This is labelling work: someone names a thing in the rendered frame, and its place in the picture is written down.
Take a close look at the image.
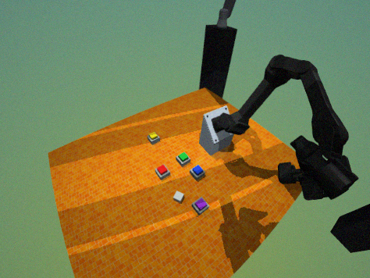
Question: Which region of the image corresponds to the red button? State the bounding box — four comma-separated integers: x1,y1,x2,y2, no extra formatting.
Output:
155,164,170,180

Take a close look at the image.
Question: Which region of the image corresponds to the purple button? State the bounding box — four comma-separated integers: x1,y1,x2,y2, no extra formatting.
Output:
192,197,210,215

